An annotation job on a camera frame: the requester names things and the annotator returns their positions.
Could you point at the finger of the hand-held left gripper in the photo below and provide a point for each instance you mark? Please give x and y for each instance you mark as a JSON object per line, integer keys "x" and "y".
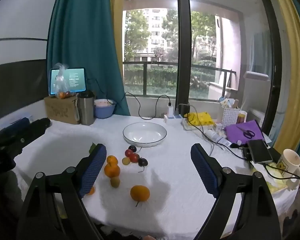
{"x": 37, "y": 127}
{"x": 20, "y": 122}

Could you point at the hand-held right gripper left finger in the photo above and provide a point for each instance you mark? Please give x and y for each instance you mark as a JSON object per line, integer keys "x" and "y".
{"x": 93, "y": 170}

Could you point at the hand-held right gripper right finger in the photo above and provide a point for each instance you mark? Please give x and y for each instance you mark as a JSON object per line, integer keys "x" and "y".
{"x": 205, "y": 170}

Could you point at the orange mandarin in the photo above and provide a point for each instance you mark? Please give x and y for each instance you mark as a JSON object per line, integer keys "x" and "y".
{"x": 112, "y": 171}
{"x": 91, "y": 191}
{"x": 140, "y": 193}
{"x": 112, "y": 160}

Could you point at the tan longan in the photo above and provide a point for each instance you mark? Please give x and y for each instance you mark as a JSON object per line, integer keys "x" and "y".
{"x": 115, "y": 182}
{"x": 126, "y": 161}

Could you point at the red cherry tomato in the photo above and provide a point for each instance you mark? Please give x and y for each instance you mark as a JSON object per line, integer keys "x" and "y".
{"x": 128, "y": 152}
{"x": 134, "y": 157}

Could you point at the dark purple cherry tomato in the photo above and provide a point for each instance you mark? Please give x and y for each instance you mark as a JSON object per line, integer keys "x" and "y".
{"x": 143, "y": 162}
{"x": 132, "y": 148}

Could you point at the white plate with dark rim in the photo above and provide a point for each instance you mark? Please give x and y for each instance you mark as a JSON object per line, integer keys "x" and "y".
{"x": 145, "y": 132}

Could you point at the white and blue box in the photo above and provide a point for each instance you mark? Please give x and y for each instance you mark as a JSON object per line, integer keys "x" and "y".
{"x": 12, "y": 118}

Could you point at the green leaf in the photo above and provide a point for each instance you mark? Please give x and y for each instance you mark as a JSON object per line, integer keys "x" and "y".
{"x": 92, "y": 148}

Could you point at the brown cardboard box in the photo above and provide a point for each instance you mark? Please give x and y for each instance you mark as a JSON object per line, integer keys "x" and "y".
{"x": 60, "y": 110}

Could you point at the white tube bottle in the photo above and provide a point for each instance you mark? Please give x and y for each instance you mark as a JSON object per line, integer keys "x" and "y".
{"x": 216, "y": 137}

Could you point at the white tissue packet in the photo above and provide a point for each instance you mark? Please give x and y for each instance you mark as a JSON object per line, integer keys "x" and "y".
{"x": 190, "y": 127}

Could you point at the clear plastic bag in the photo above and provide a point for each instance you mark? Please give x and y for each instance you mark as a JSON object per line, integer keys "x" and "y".
{"x": 61, "y": 87}

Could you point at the purple cloth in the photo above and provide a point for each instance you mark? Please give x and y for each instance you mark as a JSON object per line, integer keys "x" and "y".
{"x": 236, "y": 132}

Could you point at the stainless steel tumbler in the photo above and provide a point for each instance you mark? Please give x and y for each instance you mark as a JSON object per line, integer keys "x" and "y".
{"x": 85, "y": 110}

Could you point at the yellow plastic bag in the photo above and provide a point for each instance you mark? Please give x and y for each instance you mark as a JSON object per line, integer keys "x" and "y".
{"x": 201, "y": 118}

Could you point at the black smartphone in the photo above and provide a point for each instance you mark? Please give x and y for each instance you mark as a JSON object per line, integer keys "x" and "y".
{"x": 260, "y": 151}

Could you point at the blue bowl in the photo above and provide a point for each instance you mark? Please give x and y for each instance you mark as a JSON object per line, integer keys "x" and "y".
{"x": 103, "y": 112}

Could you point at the white lattice basket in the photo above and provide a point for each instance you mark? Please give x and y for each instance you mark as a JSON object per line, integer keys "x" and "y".
{"x": 230, "y": 116}

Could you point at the white power strip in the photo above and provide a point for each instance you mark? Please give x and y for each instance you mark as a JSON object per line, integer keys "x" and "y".
{"x": 173, "y": 118}

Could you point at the tablet with lit screen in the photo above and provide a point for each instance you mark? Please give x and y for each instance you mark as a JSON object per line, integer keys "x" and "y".
{"x": 75, "y": 80}

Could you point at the black power adapter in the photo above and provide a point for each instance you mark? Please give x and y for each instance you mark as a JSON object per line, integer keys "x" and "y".
{"x": 183, "y": 110}

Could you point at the white charger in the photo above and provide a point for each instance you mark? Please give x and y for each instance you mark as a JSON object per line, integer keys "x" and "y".
{"x": 170, "y": 110}

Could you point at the cream mug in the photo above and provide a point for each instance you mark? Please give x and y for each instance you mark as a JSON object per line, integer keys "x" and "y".
{"x": 288, "y": 160}

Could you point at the teal curtain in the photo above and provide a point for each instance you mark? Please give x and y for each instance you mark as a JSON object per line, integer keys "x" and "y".
{"x": 85, "y": 42}

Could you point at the balcony railing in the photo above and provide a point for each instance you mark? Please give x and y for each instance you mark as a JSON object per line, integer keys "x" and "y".
{"x": 146, "y": 80}

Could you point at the yellow curtain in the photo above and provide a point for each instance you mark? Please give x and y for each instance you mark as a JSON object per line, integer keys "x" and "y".
{"x": 292, "y": 67}
{"x": 116, "y": 17}

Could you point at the black window frame post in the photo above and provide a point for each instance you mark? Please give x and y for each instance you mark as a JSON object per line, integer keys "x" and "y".
{"x": 182, "y": 42}

